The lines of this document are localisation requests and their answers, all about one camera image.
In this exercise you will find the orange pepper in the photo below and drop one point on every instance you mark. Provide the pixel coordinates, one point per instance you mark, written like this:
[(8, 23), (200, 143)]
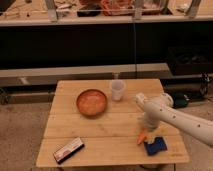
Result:
[(141, 137)]

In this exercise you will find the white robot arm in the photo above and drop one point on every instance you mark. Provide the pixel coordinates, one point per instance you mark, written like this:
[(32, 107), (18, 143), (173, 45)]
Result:
[(160, 108)]

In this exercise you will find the orange ceramic bowl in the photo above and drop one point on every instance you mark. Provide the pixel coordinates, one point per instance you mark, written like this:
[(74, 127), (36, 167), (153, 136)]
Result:
[(91, 102)]

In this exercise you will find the clear plastic cup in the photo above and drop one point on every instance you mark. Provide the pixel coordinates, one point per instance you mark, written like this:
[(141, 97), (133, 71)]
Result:
[(117, 88)]

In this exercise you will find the wooden folding table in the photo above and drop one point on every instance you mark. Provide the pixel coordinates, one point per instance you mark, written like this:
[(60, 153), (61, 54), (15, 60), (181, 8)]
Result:
[(109, 139)]

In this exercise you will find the blue sponge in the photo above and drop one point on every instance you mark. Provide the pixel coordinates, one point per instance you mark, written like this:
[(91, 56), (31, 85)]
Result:
[(157, 146)]

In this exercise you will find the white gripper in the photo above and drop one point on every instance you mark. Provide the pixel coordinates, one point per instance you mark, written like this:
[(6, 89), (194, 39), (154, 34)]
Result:
[(150, 136)]

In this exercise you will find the black and white box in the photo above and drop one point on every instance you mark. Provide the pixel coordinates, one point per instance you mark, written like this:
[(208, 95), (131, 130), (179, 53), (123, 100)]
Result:
[(68, 150)]

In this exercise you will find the long metal bench rail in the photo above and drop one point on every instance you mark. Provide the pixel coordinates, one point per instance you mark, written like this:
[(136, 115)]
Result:
[(45, 76)]

